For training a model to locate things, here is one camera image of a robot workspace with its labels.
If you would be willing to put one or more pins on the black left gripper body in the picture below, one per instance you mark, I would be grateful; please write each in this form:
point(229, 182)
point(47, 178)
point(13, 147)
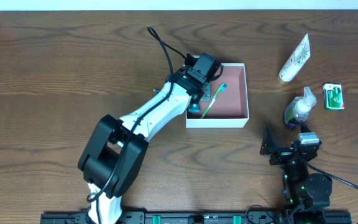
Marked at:
point(206, 95)

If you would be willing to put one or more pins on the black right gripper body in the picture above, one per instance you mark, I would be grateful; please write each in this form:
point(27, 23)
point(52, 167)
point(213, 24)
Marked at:
point(282, 151)

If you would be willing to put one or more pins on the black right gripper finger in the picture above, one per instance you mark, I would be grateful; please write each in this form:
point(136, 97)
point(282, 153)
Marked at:
point(304, 128)
point(268, 143)

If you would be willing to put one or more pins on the green white toothbrush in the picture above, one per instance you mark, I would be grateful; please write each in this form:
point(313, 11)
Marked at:
point(221, 88)

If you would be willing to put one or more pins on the clear foam soap pump bottle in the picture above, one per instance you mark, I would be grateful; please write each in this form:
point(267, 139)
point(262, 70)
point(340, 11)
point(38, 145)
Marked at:
point(298, 110)

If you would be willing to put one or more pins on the white box pink interior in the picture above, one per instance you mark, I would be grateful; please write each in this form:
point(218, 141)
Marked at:
point(231, 108)

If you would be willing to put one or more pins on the Colgate toothpaste tube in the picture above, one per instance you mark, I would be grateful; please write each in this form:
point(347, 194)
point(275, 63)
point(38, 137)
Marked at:
point(194, 108)

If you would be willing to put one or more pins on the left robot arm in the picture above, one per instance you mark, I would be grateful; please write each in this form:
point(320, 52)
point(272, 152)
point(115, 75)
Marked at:
point(116, 149)

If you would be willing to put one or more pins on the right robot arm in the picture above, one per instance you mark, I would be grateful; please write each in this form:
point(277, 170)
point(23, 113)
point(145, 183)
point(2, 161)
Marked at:
point(307, 193)

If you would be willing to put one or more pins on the green Dettol soap bar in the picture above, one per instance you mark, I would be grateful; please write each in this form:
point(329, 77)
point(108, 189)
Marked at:
point(333, 99)

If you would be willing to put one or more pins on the white lotion tube gold cap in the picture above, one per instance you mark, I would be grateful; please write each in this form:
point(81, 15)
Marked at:
point(296, 61)

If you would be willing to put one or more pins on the black mounting rail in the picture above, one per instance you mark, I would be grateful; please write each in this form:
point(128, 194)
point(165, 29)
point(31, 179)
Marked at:
point(253, 216)

